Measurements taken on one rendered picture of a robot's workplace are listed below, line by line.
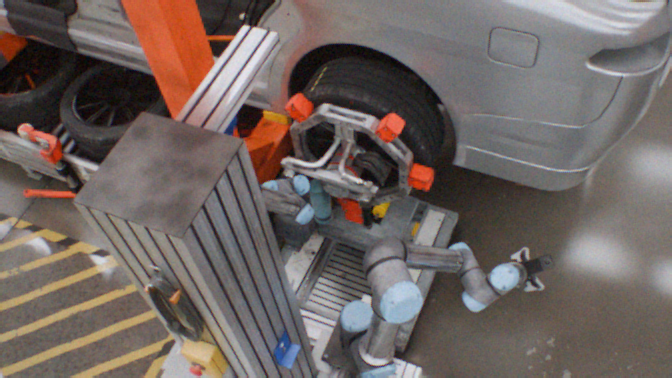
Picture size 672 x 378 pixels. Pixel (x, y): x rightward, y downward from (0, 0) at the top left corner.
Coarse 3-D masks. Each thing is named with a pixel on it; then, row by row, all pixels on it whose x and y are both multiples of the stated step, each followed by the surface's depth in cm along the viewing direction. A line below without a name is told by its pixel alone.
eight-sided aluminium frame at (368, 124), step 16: (320, 112) 254; (336, 112) 255; (352, 112) 252; (304, 128) 266; (352, 128) 252; (368, 128) 247; (304, 144) 283; (384, 144) 251; (400, 144) 255; (304, 160) 287; (400, 160) 254; (400, 176) 263; (352, 192) 291; (384, 192) 286; (400, 192) 272
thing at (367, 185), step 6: (348, 132) 254; (348, 138) 258; (354, 138) 256; (348, 144) 257; (354, 144) 257; (348, 150) 255; (342, 156) 254; (348, 156) 255; (342, 162) 252; (342, 168) 250; (342, 174) 248; (348, 174) 248; (348, 180) 247; (354, 180) 246; (360, 180) 246; (366, 180) 246; (366, 186) 245; (372, 186) 247
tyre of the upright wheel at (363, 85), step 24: (336, 72) 261; (360, 72) 257; (384, 72) 257; (312, 96) 261; (336, 96) 254; (360, 96) 249; (384, 96) 251; (408, 96) 255; (408, 120) 252; (432, 120) 263; (408, 144) 258; (432, 144) 264
